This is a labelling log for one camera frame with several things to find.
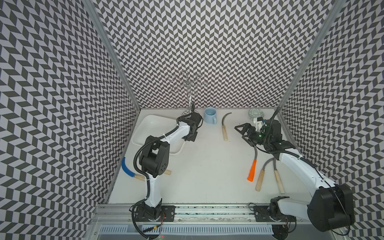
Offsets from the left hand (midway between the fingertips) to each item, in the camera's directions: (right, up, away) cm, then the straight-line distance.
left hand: (186, 137), depth 95 cm
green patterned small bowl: (+51, +16, +17) cm, 56 cm away
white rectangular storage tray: (-28, +7, +6) cm, 29 cm away
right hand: (+30, +3, -14) cm, 33 cm away
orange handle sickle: (+38, -22, -9) cm, 45 cm away
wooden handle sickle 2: (-10, -19, -10) cm, 24 cm away
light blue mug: (+16, +15, +11) cm, 25 cm away
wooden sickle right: (+54, -23, -11) cm, 59 cm away
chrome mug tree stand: (+1, +37, +10) cm, 38 cm away
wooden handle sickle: (+44, -22, -10) cm, 50 cm away
